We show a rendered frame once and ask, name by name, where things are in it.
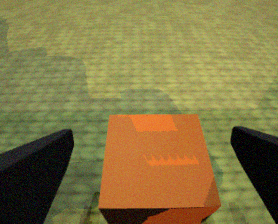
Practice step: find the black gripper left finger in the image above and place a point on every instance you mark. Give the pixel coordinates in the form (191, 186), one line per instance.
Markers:
(30, 176)

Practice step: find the orange block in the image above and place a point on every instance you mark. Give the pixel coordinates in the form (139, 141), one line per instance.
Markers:
(156, 170)

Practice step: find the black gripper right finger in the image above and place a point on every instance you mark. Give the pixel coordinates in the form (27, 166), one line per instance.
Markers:
(257, 153)

